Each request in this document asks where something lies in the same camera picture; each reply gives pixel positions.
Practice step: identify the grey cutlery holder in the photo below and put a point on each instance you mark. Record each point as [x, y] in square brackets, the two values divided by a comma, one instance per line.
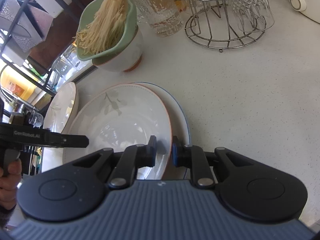
[30, 30]

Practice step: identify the black metal dish rack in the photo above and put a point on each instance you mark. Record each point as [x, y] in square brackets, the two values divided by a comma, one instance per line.
[37, 67]

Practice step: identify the green plastic colander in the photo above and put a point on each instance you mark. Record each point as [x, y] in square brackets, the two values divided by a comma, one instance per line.
[110, 47]

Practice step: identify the person's left hand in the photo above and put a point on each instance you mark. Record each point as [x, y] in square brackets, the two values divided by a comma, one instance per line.
[9, 184]

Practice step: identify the white bowl orange base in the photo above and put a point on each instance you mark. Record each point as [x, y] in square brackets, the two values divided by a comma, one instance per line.
[126, 60]

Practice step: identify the metal wire cup rack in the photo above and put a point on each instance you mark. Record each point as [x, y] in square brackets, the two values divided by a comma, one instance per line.
[211, 24]

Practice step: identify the small glass cup in sink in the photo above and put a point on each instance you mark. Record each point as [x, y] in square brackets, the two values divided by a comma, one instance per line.
[36, 119]

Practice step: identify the pale yellow noodles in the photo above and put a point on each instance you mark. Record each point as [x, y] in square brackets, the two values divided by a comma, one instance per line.
[105, 25]

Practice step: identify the upturned clear glass left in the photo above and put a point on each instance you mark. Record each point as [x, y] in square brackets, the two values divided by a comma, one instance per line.
[68, 63]

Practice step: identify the textured glass pitcher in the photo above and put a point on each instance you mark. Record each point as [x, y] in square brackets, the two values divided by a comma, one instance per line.
[161, 15]

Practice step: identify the white floral plate orange rim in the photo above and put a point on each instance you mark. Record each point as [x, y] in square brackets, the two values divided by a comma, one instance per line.
[121, 116]

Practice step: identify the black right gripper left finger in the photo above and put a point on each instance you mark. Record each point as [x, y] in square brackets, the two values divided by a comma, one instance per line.
[128, 162]

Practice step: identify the white plate blue rim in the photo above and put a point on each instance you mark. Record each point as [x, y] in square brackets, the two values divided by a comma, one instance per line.
[179, 125]

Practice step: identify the upturned cut glass cup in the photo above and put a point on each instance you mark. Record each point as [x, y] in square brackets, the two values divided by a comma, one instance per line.
[252, 15]

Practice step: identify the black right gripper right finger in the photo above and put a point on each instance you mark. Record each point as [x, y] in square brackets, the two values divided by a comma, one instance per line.
[196, 160]

